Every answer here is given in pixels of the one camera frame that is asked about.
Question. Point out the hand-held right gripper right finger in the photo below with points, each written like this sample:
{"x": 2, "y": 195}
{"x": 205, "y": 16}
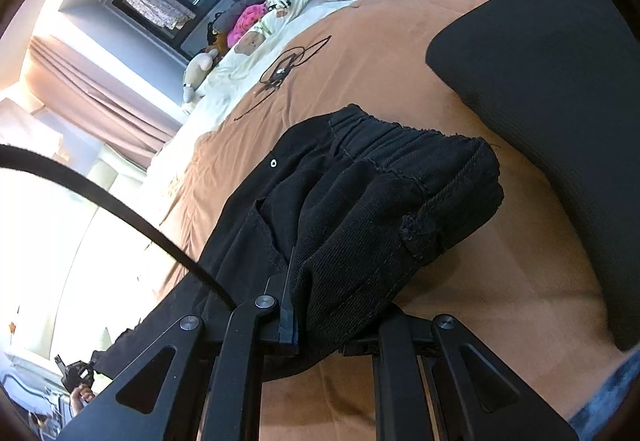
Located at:
{"x": 400, "y": 346}

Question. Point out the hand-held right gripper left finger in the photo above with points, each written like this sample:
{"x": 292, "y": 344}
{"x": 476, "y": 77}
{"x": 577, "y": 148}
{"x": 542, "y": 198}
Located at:
{"x": 287, "y": 331}

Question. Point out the black pants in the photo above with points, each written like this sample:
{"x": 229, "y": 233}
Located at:
{"x": 350, "y": 221}

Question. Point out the person's left hand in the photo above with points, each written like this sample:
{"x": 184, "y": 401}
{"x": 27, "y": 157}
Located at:
{"x": 79, "y": 400}

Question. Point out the blue grey shaggy rug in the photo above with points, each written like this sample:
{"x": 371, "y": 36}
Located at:
{"x": 610, "y": 396}

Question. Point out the cream duvet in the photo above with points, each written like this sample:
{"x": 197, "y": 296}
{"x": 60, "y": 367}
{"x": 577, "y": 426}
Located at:
{"x": 235, "y": 81}

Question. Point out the beige plush toy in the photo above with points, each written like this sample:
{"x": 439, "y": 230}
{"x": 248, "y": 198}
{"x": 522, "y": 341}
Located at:
{"x": 197, "y": 71}

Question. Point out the orange blanket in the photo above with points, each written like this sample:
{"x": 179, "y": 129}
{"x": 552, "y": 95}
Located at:
{"x": 380, "y": 71}

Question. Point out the black ribbed garment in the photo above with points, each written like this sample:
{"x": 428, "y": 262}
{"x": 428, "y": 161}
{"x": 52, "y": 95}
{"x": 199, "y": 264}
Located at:
{"x": 550, "y": 86}

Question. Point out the black plush toy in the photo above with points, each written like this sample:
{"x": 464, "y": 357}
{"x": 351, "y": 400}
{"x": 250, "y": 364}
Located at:
{"x": 217, "y": 33}

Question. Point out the pink plush toy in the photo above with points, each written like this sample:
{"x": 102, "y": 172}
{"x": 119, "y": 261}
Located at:
{"x": 247, "y": 21}

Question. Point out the grey plush toy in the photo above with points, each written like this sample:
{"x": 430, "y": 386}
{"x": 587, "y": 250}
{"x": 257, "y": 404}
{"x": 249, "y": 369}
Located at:
{"x": 230, "y": 13}

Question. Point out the hanging floral garment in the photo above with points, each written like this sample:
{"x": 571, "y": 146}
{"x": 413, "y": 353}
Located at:
{"x": 150, "y": 1}

